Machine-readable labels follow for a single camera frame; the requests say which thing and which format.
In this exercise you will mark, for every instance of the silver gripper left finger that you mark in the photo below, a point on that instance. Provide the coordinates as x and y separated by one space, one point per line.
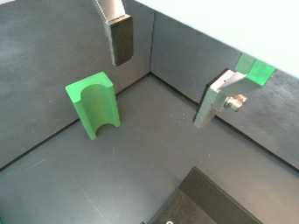
119 29

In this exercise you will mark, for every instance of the green arch block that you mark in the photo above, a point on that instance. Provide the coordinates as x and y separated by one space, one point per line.
93 99

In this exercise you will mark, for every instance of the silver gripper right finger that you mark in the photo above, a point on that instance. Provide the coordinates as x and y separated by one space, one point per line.
224 91

